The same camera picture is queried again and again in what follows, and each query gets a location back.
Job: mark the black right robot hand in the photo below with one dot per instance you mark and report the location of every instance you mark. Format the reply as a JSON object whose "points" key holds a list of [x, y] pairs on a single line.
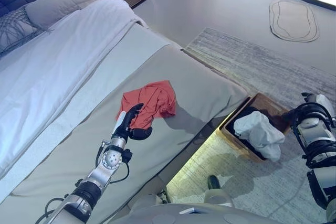
{"points": [[325, 103]]}

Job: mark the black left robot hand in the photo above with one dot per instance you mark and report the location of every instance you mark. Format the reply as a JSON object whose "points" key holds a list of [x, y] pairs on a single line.
{"points": [[126, 124]]}

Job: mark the orange garment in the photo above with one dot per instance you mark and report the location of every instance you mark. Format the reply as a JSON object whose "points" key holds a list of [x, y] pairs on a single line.
{"points": [[155, 98]]}

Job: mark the white garment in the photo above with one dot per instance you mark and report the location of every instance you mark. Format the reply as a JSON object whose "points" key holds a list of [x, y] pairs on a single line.
{"points": [[260, 132]]}

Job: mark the black garment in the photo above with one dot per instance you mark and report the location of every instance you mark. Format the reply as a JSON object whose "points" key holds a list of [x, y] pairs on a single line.
{"points": [[249, 110]]}

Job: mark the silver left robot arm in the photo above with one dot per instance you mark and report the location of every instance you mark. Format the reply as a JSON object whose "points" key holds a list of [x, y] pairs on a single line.
{"points": [[102, 174]]}

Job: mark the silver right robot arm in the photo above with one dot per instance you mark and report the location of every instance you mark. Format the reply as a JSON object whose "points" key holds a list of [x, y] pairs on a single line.
{"points": [[315, 129]]}

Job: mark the woven wicker laundry basket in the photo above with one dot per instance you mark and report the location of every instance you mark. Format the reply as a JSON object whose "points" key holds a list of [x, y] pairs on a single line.
{"points": [[267, 103]]}

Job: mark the bed with beige cover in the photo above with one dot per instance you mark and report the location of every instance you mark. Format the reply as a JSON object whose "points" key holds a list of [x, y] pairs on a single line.
{"points": [[170, 66]]}

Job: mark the white textured top sheet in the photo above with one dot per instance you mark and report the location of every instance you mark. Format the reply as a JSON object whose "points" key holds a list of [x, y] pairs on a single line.
{"points": [[65, 127]]}

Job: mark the silver left robot leg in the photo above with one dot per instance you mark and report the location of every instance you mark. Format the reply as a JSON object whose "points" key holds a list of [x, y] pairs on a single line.
{"points": [[147, 201]]}

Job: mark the silver robot leg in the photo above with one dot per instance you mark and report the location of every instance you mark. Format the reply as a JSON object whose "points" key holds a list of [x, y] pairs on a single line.
{"points": [[218, 197], [147, 201]]}

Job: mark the small oval grey rug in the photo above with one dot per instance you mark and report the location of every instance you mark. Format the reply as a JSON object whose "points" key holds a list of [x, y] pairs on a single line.
{"points": [[294, 20]]}

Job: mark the white duvet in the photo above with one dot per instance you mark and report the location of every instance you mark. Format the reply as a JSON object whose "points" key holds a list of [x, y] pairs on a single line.
{"points": [[52, 72]]}

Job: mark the grey robot torso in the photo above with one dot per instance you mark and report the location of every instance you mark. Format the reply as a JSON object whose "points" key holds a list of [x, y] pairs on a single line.
{"points": [[157, 214]]}

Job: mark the black right robot foot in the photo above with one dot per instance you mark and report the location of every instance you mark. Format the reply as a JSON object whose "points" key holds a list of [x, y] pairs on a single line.
{"points": [[214, 182]]}

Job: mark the silver right robot leg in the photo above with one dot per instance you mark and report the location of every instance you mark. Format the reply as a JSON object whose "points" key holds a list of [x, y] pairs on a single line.
{"points": [[218, 197]]}

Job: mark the plain grey pillow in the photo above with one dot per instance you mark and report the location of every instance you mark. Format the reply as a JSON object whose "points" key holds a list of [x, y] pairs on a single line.
{"points": [[60, 3]]}

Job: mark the grey patterned pillow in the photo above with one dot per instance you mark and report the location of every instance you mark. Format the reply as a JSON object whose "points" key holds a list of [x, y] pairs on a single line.
{"points": [[15, 30]]}

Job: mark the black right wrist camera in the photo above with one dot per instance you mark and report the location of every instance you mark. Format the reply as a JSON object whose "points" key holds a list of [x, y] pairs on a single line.
{"points": [[307, 97]]}

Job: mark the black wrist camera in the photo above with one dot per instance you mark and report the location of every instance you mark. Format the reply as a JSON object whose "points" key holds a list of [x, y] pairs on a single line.
{"points": [[127, 155], [307, 97]]}

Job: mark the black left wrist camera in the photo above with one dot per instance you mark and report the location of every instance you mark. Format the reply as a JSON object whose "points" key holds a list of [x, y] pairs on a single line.
{"points": [[127, 155]]}

